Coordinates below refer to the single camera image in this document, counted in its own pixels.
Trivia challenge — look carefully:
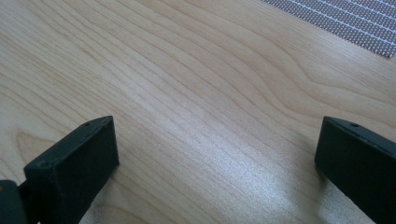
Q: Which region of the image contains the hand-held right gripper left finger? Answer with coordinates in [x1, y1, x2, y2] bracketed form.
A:
[18, 115, 120, 224]

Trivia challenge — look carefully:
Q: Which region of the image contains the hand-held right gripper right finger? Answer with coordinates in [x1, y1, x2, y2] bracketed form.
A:
[314, 116, 396, 224]

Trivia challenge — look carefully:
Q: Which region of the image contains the grey striped placemat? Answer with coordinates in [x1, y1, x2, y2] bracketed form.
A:
[261, 0, 396, 59]

